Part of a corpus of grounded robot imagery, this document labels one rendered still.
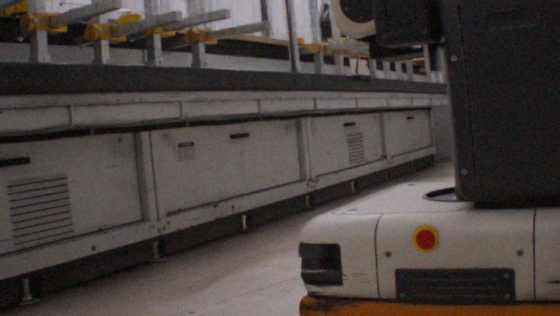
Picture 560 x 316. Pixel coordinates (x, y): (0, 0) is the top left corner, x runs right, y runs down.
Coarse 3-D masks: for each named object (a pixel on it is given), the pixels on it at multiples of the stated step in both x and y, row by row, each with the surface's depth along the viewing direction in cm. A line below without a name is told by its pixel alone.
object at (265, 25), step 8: (248, 24) 219; (256, 24) 217; (264, 24) 215; (208, 32) 227; (216, 32) 226; (224, 32) 224; (232, 32) 222; (240, 32) 220; (248, 32) 220; (176, 40) 235; (184, 40) 233; (176, 48) 237
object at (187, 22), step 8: (224, 8) 193; (192, 16) 200; (200, 16) 198; (208, 16) 197; (216, 16) 195; (224, 16) 194; (176, 24) 203; (184, 24) 202; (192, 24) 200; (136, 32) 212
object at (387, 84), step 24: (0, 72) 147; (24, 72) 153; (48, 72) 161; (72, 72) 168; (96, 72) 177; (120, 72) 186; (144, 72) 195; (168, 72) 206; (192, 72) 217; (216, 72) 230; (240, 72) 244; (264, 72) 259; (288, 72) 277; (336, 72) 334
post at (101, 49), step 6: (96, 0) 181; (96, 18) 182; (102, 18) 182; (96, 24) 182; (96, 42) 183; (102, 42) 182; (108, 42) 184; (96, 48) 183; (102, 48) 182; (108, 48) 184; (96, 54) 183; (102, 54) 182; (108, 54) 184
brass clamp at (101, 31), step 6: (90, 24) 180; (102, 24) 181; (108, 24) 183; (90, 30) 180; (96, 30) 179; (102, 30) 181; (108, 30) 183; (90, 36) 180; (96, 36) 180; (102, 36) 181; (108, 36) 183; (114, 42) 190; (120, 42) 191
